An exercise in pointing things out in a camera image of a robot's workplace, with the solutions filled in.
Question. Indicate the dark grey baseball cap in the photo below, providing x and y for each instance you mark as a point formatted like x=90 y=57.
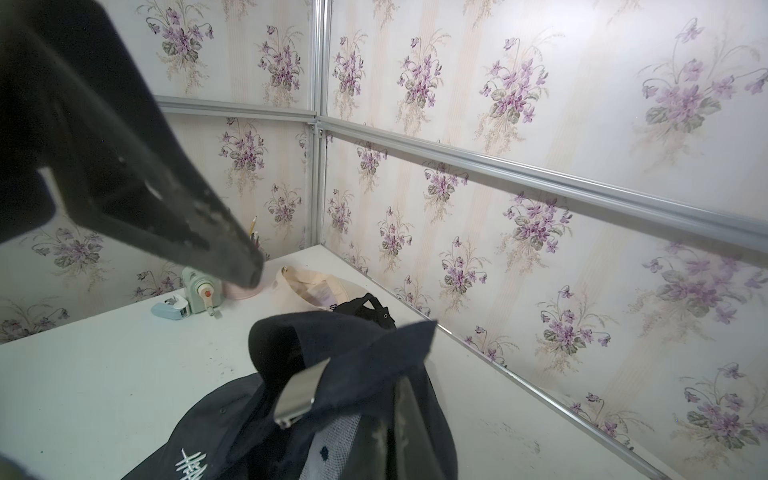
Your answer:
x=198 y=445

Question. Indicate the pink pen cup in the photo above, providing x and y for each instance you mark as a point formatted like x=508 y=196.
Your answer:
x=252 y=285

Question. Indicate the green tape dispenser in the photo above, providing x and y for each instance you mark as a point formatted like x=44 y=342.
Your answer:
x=203 y=292

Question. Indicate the beige cap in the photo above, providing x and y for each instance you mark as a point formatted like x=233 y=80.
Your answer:
x=301 y=290

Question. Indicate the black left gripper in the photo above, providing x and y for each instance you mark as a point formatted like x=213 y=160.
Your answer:
x=72 y=100

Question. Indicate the small blue white object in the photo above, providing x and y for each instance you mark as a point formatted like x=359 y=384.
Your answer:
x=174 y=308

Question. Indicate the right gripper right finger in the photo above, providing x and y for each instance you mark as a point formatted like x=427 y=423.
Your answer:
x=413 y=454

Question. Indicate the black cap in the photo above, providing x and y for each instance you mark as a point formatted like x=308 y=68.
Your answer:
x=318 y=369
x=369 y=308

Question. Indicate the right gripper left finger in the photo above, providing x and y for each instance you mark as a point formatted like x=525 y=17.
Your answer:
x=368 y=457

